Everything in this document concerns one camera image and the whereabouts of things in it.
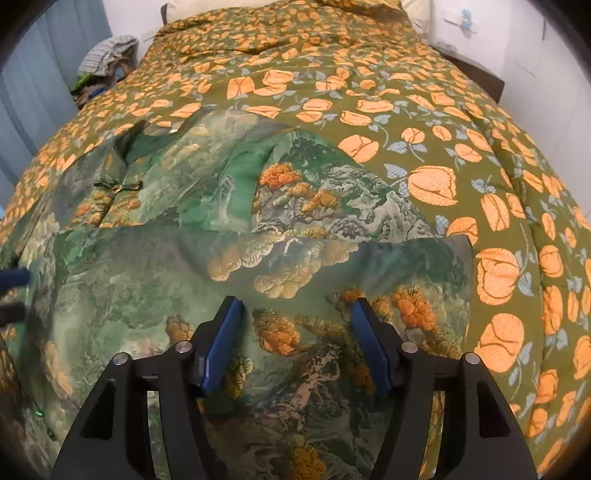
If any green landscape print jacket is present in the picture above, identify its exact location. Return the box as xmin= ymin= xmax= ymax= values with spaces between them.
xmin=1 ymin=111 xmax=473 ymax=479

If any pile of clothes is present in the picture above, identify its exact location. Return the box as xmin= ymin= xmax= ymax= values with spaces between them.
xmin=70 ymin=35 xmax=138 ymax=110

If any blue grey curtain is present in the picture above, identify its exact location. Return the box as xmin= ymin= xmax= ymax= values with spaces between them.
xmin=1 ymin=1 xmax=111 ymax=210

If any dark wooden right nightstand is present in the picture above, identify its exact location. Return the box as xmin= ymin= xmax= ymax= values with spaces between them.
xmin=432 ymin=43 xmax=505 ymax=103

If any white wardrobe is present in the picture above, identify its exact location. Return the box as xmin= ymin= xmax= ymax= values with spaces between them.
xmin=501 ymin=14 xmax=590 ymax=195

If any orange floral green duvet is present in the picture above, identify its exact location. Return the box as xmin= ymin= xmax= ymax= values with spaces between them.
xmin=1 ymin=1 xmax=590 ymax=479

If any white wall socket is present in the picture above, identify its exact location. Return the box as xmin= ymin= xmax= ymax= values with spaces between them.
xmin=444 ymin=9 xmax=479 ymax=34

